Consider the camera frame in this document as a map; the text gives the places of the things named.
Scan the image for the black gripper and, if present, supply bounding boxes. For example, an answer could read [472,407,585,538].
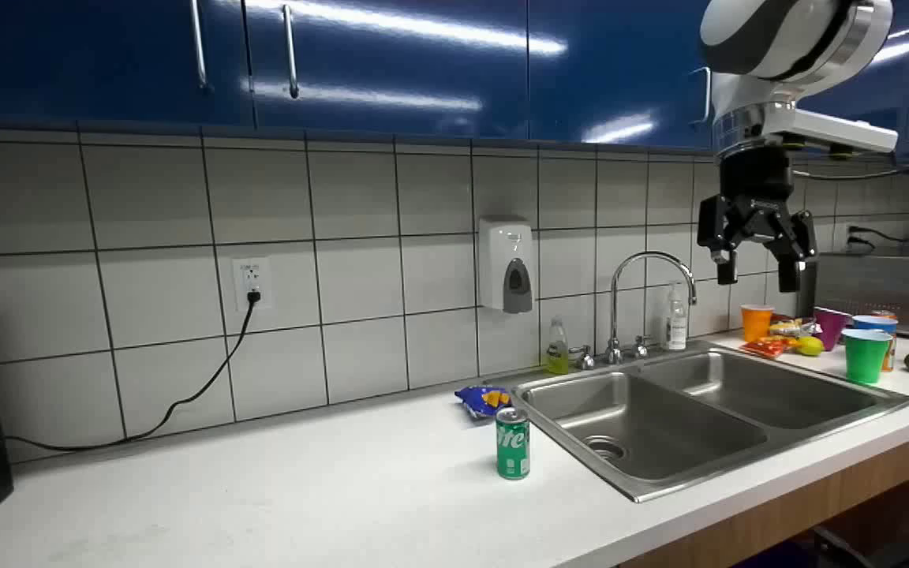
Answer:
[696,144,816,294]

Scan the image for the green soda can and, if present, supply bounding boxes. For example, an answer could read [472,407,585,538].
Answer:
[494,407,530,480]

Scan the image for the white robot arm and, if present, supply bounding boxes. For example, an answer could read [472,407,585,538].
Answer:
[696,0,895,294]

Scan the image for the stainless steel double sink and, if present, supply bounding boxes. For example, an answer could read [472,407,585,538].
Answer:
[515,346,909,502]

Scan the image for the orange plastic cup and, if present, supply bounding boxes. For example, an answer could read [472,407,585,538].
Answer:
[741,306,774,342]

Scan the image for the orange snack packets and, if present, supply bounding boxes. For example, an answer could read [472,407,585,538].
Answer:
[743,318,807,361]

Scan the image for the purple plastic cup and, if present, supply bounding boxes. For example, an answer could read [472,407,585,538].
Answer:
[815,306,852,349]

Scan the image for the clear hand soap bottle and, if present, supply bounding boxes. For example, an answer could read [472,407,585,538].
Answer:
[667,291,688,352]

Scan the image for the yellow-green fruit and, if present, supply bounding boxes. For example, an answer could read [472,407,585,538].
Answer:
[797,336,823,358]

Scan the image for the blue plastic cup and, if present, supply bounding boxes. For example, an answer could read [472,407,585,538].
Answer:
[852,317,899,338]

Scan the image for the green plastic cup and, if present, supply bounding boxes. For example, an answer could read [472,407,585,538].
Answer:
[841,329,890,385]

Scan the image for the silver microwave oven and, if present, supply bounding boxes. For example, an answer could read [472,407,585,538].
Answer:
[815,251,909,329]

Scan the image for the chrome gooseneck faucet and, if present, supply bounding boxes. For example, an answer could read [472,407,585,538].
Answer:
[574,249,696,370]

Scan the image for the green dish soap bottle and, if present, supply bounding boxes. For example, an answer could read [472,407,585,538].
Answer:
[541,318,572,374]

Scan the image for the blue upper cabinets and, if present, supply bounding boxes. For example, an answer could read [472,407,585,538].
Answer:
[0,0,909,165]

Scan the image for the wooden lower cabinet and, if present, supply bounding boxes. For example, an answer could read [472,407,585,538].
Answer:
[619,443,909,568]

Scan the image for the blue chip bag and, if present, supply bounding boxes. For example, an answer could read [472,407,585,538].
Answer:
[454,385,511,422]

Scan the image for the white wall soap dispenser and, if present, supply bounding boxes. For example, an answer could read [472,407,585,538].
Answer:
[476,220,533,317]

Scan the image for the white wall power outlet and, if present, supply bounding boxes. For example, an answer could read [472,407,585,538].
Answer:
[232,258,274,306]

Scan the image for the black power cord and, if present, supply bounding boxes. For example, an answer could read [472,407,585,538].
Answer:
[5,287,264,459]

